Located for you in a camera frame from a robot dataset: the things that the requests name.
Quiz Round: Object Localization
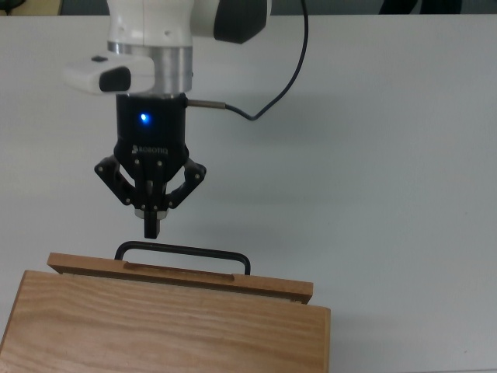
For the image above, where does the wooden cabinet shell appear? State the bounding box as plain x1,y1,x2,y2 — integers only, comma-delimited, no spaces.
0,269,332,373

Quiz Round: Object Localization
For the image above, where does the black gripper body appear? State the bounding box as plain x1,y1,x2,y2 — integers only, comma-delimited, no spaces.
113,94,192,206

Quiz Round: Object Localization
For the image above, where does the wooden drawer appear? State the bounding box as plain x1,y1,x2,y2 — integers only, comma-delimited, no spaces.
46,252,315,305

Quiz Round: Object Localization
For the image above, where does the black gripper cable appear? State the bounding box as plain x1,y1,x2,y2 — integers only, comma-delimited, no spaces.
185,0,311,123

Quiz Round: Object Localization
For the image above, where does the black metal drawer handle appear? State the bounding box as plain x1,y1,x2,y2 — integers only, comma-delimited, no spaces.
113,240,252,277

